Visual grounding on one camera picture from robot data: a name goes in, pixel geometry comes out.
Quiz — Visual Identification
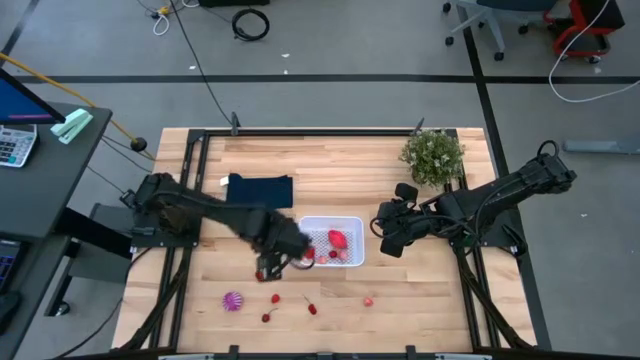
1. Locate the long white floor cable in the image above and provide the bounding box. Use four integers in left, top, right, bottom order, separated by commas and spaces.
548, 0, 640, 104

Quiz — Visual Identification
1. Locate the green artificial potted plant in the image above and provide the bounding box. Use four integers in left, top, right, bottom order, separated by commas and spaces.
398, 128, 466, 189

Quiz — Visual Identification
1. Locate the monitor with blue screen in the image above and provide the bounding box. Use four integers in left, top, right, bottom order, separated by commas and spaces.
0, 67, 67, 126

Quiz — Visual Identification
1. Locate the black floor box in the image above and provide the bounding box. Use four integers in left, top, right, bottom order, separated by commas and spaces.
198, 0, 271, 8

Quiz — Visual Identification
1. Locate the magenta round toy fruit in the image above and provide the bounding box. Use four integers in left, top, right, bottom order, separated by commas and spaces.
221, 291, 245, 313

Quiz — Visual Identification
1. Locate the mint green stapler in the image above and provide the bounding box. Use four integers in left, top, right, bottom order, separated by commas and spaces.
49, 108, 95, 146

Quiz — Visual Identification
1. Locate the grey desk calculator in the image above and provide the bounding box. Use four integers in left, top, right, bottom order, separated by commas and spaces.
0, 124, 39, 169

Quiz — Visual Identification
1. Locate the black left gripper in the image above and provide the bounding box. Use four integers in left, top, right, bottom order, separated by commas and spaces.
244, 209, 312, 281

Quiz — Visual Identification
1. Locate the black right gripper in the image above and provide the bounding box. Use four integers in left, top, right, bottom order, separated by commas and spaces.
372, 182, 439, 259

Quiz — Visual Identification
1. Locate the office chair with white base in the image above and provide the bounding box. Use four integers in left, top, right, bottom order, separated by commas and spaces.
442, 0, 557, 62

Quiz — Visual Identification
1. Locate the black aluminium table frame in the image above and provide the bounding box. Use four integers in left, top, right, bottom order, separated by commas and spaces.
117, 112, 536, 360

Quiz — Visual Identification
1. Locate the red metal cart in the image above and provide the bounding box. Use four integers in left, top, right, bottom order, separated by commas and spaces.
543, 0, 626, 65

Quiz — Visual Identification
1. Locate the black hanging cable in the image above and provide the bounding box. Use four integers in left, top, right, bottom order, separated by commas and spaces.
168, 0, 237, 126

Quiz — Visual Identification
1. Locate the yellow hanging cable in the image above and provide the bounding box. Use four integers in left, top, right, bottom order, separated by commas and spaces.
0, 52, 156, 161

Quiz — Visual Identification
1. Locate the navy blue folded cloth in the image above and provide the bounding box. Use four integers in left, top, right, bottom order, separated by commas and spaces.
219, 172, 295, 210

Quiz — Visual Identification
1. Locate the black keyboard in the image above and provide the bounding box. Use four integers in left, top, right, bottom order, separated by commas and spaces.
0, 239, 24, 296

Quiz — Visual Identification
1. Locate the short white cable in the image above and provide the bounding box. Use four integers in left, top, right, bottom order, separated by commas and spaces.
152, 12, 171, 37

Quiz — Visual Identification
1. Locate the coiled black cable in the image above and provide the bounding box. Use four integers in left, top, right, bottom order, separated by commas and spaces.
231, 7, 271, 43

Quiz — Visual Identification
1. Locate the dark grey desk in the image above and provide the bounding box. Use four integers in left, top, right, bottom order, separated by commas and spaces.
0, 102, 114, 360

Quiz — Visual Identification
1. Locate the white perforated plastic basket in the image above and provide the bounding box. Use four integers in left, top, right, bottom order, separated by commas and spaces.
298, 215, 366, 268

